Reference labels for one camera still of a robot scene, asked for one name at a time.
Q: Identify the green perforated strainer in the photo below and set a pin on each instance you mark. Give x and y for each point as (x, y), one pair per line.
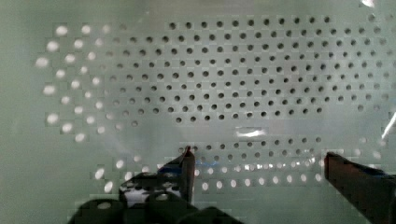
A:
(94, 92)

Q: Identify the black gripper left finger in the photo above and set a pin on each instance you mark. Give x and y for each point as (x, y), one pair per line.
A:
(176, 176)

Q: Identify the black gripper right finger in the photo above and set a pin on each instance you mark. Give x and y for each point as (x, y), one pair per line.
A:
(371, 191)

